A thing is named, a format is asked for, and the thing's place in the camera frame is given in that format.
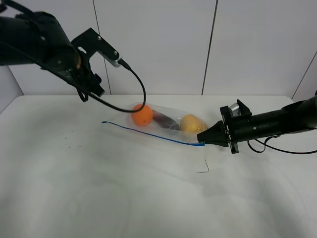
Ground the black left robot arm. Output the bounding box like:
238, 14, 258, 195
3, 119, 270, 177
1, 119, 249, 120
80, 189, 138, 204
0, 0, 109, 95

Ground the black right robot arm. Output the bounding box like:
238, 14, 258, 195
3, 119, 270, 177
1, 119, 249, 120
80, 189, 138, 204
197, 96, 317, 155

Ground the dark purple eggplant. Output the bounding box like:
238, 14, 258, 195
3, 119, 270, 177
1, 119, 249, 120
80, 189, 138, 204
153, 110, 180, 131

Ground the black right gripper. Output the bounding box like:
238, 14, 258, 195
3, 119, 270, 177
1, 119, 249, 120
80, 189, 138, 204
197, 106, 250, 154

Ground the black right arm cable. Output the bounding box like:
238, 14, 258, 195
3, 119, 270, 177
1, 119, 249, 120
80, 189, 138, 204
247, 135, 317, 155

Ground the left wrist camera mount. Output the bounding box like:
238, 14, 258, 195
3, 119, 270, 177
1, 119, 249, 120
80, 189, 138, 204
71, 28, 121, 67

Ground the clear zip bag blue seal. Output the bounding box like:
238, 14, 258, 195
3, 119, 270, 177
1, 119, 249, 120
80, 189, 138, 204
103, 103, 204, 146

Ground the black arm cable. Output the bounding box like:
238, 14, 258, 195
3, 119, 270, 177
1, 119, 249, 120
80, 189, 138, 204
0, 41, 147, 114
247, 135, 317, 155

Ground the orange fruit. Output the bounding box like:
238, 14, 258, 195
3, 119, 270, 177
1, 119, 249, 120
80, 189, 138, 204
131, 105, 154, 126

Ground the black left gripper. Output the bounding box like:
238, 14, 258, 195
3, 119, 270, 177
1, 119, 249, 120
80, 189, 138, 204
71, 50, 105, 97

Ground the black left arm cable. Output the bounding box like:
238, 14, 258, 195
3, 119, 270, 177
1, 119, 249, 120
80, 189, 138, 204
0, 41, 147, 114

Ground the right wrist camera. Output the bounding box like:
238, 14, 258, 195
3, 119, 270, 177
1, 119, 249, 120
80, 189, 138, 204
229, 99, 252, 117

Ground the yellow pear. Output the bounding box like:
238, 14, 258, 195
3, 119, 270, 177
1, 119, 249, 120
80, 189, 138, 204
180, 114, 208, 133

